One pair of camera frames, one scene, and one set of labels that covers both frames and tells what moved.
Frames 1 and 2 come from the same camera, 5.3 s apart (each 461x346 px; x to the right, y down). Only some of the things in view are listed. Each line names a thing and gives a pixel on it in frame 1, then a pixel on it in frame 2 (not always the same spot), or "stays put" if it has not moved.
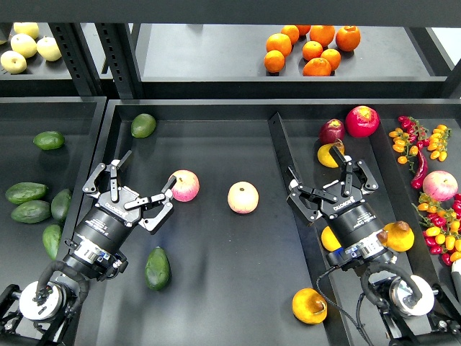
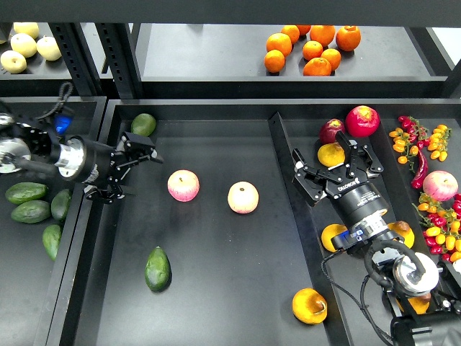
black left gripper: x=109 y=223 → x=91 y=161
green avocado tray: x=158 y=271 stays put
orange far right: x=347 y=37 stays put
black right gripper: x=351 y=216 → x=355 y=199
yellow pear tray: x=309 y=306 stays put
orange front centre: x=317 y=67 stays put
